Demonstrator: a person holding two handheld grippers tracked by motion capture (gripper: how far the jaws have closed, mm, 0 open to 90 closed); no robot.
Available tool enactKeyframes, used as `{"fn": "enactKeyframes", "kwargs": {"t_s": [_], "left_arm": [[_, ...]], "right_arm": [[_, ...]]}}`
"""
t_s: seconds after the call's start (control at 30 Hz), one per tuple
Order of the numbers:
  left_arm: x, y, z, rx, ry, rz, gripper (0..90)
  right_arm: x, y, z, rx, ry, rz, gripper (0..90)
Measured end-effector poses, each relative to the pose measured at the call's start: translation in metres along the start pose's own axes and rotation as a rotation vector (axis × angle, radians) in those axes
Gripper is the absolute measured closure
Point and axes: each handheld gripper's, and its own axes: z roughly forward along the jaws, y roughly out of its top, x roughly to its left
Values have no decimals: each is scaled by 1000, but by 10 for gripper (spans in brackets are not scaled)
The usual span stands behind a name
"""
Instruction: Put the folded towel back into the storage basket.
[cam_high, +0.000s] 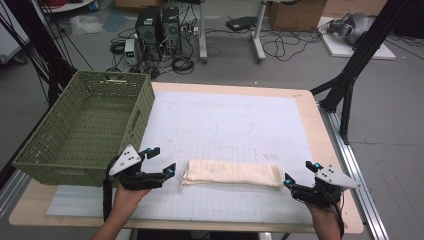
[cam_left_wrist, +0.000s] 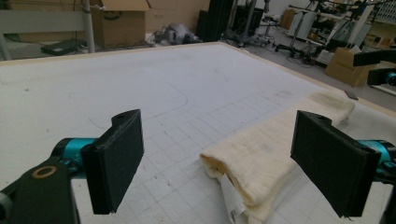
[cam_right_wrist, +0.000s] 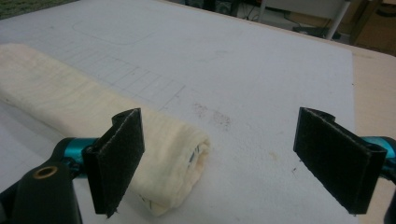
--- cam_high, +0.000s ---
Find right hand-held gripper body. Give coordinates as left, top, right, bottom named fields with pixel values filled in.
left=289, top=165, right=362, bottom=210

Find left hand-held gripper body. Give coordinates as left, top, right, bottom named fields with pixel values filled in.
left=108, top=143, right=165, bottom=192

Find beige towel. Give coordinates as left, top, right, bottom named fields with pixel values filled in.
left=179, top=158, right=286, bottom=192

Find person's right hand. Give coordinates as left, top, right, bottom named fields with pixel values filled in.
left=306, top=199, right=344, bottom=222

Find person's left hand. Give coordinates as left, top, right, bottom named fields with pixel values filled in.
left=113, top=181, right=153, bottom=205

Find green woven basket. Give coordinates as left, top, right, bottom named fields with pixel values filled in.
left=11, top=70, right=157, bottom=188

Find white gridded mat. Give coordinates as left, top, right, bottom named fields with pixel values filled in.
left=46, top=90, right=316, bottom=225

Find grey power supply unit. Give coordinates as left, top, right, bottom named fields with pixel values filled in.
left=123, top=38, right=140, bottom=66

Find black computer tower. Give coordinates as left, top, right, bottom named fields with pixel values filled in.
left=161, top=6, right=183, bottom=56
left=134, top=5, right=165, bottom=62

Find white floor board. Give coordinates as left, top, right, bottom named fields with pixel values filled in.
left=317, top=16, right=397, bottom=61

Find white desk leg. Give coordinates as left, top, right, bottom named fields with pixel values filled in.
left=197, top=0, right=210, bottom=64
left=251, top=0, right=268, bottom=64

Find clear plastic sheet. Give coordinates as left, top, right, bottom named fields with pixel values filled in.
left=69, top=14, right=105, bottom=36

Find grey headset device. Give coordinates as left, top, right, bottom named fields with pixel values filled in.
left=327, top=12, right=376, bottom=46

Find brown cardboard box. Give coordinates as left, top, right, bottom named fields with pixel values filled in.
left=267, top=0, right=328, bottom=33

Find black flat box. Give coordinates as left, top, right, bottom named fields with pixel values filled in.
left=225, top=15, right=258, bottom=33

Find grey cabinet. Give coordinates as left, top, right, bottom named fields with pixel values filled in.
left=0, top=0, right=32, bottom=65

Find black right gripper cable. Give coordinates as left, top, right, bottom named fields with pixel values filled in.
left=328, top=189, right=346, bottom=238

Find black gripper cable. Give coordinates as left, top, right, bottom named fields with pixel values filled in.
left=328, top=189, right=346, bottom=238
left=102, top=163, right=115, bottom=223

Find aluminium rail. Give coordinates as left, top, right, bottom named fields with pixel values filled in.
left=319, top=102, right=391, bottom=240
left=0, top=169, right=32, bottom=219

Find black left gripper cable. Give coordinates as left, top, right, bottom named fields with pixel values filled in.
left=102, top=163, right=115, bottom=223

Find coiled black cable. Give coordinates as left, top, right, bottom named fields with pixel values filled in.
left=171, top=55, right=196, bottom=76

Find black metal frame stand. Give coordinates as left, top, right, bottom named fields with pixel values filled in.
left=0, top=0, right=78, bottom=107
left=309, top=0, right=415, bottom=146

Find tangled black floor cables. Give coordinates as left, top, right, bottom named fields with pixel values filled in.
left=261, top=29, right=324, bottom=63

